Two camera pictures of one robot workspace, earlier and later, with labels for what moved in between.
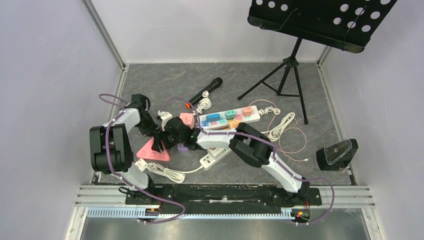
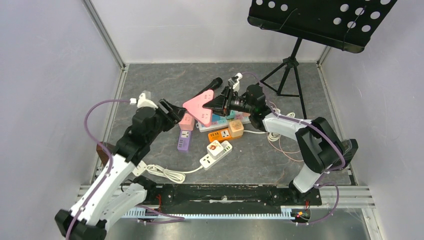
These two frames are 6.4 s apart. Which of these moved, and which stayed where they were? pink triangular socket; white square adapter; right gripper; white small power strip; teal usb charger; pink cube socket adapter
Moved: right gripper; pink triangular socket
Stayed: white small power strip; white square adapter; teal usb charger; pink cube socket adapter
